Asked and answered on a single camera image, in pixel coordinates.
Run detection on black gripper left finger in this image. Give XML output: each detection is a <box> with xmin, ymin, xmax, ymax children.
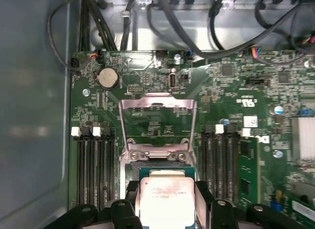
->
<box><xmin>46</xmin><ymin>181</ymin><xmax>142</xmax><ymax>229</ymax></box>

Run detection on thin metal locking lever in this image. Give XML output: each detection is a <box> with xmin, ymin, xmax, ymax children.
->
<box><xmin>192</xmin><ymin>100</ymin><xmax>199</xmax><ymax>180</ymax></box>
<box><xmin>117</xmin><ymin>100</ymin><xmax>124</xmax><ymax>170</ymax></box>

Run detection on silver chipset heatsink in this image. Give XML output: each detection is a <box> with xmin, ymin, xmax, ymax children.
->
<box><xmin>291</xmin><ymin>117</ymin><xmax>315</xmax><ymax>163</ymax></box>

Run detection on thick black cable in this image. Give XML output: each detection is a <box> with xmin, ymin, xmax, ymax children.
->
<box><xmin>155</xmin><ymin>0</ymin><xmax>315</xmax><ymax>61</ymax></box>

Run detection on green motherboard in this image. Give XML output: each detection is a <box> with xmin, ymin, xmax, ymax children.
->
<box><xmin>70</xmin><ymin>50</ymin><xmax>315</xmax><ymax>229</ymax></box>

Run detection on silver coin cell battery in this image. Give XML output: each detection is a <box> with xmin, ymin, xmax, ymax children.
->
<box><xmin>97</xmin><ymin>67</ymin><xmax>120</xmax><ymax>91</ymax></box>

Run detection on CPU socket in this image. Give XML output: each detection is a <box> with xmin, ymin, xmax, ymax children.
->
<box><xmin>119</xmin><ymin>137</ymin><xmax>199</xmax><ymax>205</ymax></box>

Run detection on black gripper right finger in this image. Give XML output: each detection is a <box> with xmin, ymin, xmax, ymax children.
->
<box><xmin>194</xmin><ymin>181</ymin><xmax>279</xmax><ymax>229</ymax></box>

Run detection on black cable with plug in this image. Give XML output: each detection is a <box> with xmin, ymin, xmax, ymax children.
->
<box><xmin>208</xmin><ymin>0</ymin><xmax>231</xmax><ymax>52</ymax></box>

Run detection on black cable with tie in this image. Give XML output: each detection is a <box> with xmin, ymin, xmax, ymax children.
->
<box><xmin>120</xmin><ymin>0</ymin><xmax>138</xmax><ymax>51</ymax></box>

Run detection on black power cable bundle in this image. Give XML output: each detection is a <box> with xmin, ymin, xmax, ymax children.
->
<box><xmin>80</xmin><ymin>0</ymin><xmax>118</xmax><ymax>52</ymax></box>

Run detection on black open PC case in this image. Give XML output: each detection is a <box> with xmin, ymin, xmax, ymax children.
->
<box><xmin>0</xmin><ymin>0</ymin><xmax>315</xmax><ymax>229</ymax></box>

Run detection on green RAM stick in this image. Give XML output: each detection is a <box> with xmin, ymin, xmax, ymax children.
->
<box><xmin>237</xmin><ymin>136</ymin><xmax>260</xmax><ymax>205</ymax></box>

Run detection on graphics card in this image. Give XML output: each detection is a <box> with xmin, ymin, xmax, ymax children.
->
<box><xmin>286</xmin><ymin>182</ymin><xmax>315</xmax><ymax>229</ymax></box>

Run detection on silver CPU chip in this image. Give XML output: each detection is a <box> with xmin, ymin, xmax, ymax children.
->
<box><xmin>137</xmin><ymin>167</ymin><xmax>197</xmax><ymax>229</ymax></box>

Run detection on metal CPU socket cover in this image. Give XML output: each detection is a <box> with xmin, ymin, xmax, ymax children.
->
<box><xmin>119</xmin><ymin>94</ymin><xmax>198</xmax><ymax>163</ymax></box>

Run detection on thin black cable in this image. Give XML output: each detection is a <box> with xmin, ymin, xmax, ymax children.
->
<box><xmin>47</xmin><ymin>0</ymin><xmax>83</xmax><ymax>72</ymax></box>

